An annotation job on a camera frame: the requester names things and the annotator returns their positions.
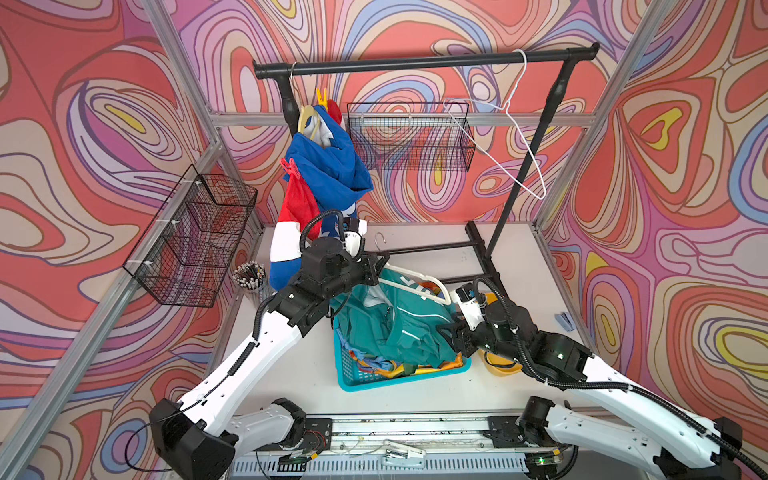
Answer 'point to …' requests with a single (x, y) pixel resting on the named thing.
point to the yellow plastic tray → (492, 369)
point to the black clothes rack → (486, 252)
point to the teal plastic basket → (351, 380)
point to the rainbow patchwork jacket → (431, 350)
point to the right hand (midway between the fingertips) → (447, 330)
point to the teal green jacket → (400, 318)
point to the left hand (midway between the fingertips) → (393, 257)
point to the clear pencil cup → (249, 281)
